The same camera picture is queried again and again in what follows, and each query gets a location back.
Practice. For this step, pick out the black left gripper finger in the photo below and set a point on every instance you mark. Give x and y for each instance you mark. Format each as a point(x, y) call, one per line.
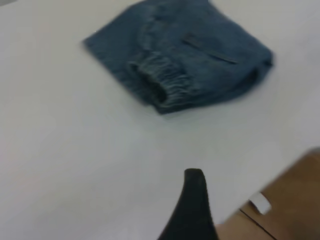
point(192, 215)

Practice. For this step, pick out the blue denim pants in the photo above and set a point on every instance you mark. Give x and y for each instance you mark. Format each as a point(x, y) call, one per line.
point(195, 62)

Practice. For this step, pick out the small white plastic block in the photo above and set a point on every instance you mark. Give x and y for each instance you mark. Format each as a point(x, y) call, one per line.
point(260, 203)

